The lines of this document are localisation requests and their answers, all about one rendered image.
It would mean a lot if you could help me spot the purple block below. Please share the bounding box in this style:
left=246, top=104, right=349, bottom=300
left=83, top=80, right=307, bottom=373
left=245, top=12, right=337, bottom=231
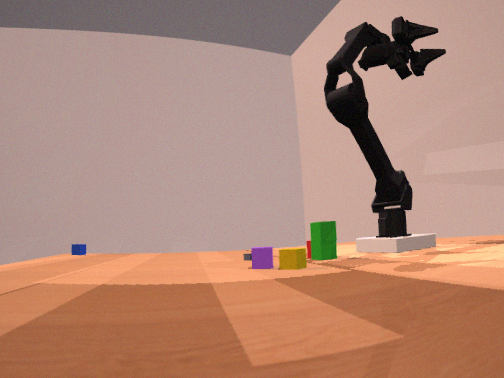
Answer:
left=251, top=247, right=274, bottom=269

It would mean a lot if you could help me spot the yellow block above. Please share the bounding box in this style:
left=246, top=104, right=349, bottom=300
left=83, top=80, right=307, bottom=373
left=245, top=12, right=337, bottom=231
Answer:
left=278, top=248, right=307, bottom=270

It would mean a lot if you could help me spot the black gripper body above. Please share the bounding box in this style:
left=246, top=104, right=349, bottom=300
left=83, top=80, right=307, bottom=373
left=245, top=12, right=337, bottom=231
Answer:
left=380, top=16, right=424, bottom=77

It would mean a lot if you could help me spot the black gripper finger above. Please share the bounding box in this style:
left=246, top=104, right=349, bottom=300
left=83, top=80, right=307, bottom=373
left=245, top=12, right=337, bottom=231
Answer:
left=420, top=48, right=446, bottom=72
left=405, top=20, right=439, bottom=45

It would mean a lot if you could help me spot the green block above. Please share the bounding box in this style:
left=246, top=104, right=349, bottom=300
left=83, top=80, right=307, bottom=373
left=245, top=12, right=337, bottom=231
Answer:
left=311, top=240, right=337, bottom=260
left=310, top=221, right=337, bottom=242

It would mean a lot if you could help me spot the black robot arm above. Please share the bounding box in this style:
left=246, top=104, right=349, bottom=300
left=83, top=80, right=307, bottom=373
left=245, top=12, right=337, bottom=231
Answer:
left=324, top=22, right=413, bottom=238

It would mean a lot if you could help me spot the blue block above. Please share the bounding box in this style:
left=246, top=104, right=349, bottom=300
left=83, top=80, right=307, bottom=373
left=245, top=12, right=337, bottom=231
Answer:
left=71, top=244, right=86, bottom=256

